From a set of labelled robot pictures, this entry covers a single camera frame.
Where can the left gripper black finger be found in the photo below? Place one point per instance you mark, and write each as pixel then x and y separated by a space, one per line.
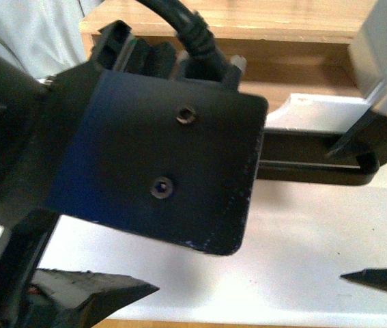
pixel 81 299
pixel 373 278

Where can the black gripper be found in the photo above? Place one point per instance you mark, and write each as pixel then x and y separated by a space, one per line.
pixel 37 124

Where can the black upper drawer handle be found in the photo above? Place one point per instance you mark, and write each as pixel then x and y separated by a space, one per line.
pixel 352 158

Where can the wooden drawer cabinet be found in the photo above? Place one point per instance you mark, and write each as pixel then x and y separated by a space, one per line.
pixel 290 46

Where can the grey curtain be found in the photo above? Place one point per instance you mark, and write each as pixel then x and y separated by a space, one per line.
pixel 42 38

